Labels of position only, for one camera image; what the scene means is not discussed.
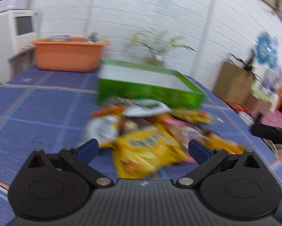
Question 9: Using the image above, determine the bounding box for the pink strip snack bag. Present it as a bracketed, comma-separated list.
[163, 118, 204, 145]

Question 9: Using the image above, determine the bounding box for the yellow snack bag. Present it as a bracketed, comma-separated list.
[112, 124, 188, 179]

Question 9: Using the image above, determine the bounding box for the green pea snack packet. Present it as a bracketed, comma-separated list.
[122, 98, 171, 117]

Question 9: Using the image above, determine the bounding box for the clear galette snack bag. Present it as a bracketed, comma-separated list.
[171, 109, 212, 124]

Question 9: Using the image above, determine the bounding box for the brown cardboard box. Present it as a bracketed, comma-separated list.
[244, 93, 271, 115]

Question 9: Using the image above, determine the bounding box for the green flat box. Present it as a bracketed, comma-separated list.
[250, 86, 271, 103]

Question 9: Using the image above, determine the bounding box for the blue patterned tablecloth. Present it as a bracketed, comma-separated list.
[0, 66, 282, 225]

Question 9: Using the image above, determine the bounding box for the brown paper bag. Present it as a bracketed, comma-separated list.
[213, 61, 255, 105]

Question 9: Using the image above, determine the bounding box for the dark purple plant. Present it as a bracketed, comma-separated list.
[227, 48, 265, 86]

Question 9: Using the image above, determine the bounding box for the blue paper fan decoration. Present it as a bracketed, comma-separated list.
[254, 32, 279, 69]

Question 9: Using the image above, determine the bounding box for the green cardboard box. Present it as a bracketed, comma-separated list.
[98, 59, 205, 109]

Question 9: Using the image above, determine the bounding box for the orange plastic basin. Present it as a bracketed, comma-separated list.
[33, 37, 110, 72]

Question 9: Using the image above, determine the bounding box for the glass vase with orchid plant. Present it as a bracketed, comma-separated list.
[126, 27, 196, 67]

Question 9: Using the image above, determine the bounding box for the white appliance with screen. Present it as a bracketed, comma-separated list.
[0, 10, 38, 84]

